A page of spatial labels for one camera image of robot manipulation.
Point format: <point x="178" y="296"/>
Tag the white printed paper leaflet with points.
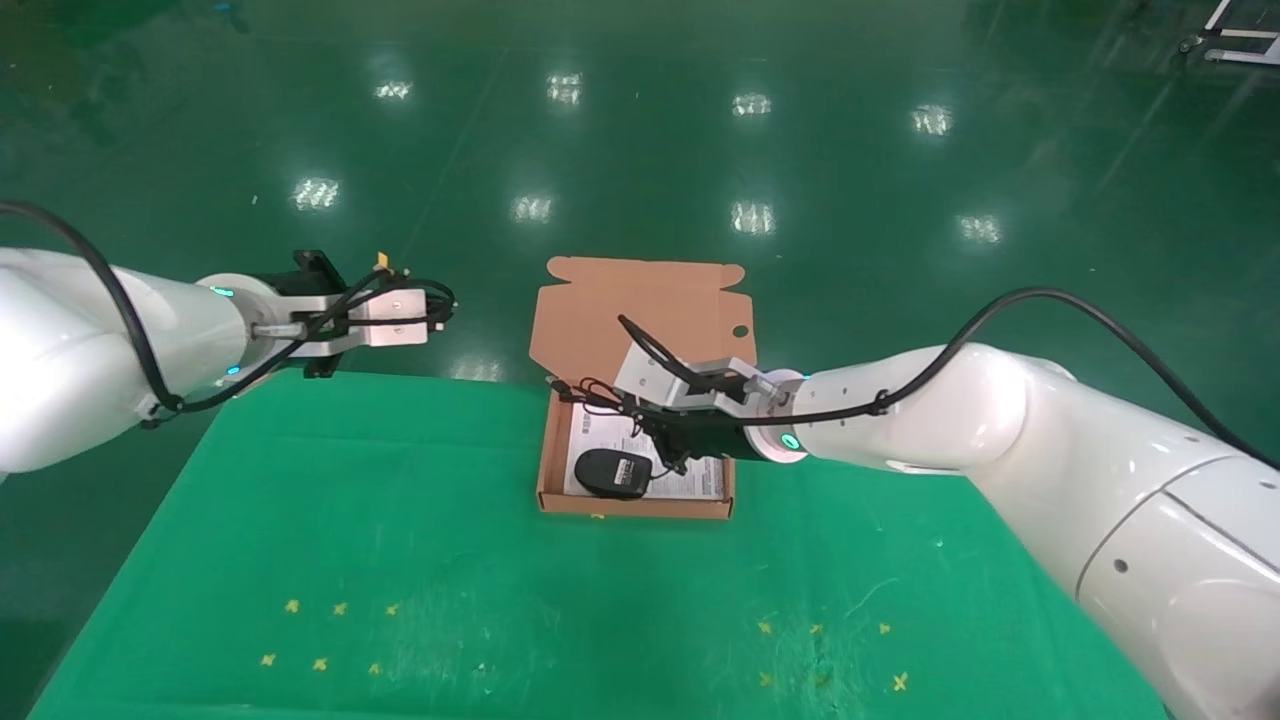
<point x="598" y="432"/>

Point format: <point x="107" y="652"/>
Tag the white metal cart frame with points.
<point x="1235" y="35"/>

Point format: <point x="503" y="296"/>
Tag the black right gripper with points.
<point x="715" y="435"/>

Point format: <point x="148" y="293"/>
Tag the green table cloth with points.
<point x="450" y="600"/>

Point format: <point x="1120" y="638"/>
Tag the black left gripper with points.
<point x="320" y="272"/>

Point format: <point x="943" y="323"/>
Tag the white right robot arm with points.
<point x="1100" y="500"/>

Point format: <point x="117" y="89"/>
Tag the orange-brown cardboard box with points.
<point x="600" y="320"/>

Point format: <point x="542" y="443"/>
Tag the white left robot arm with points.
<point x="60" y="360"/>

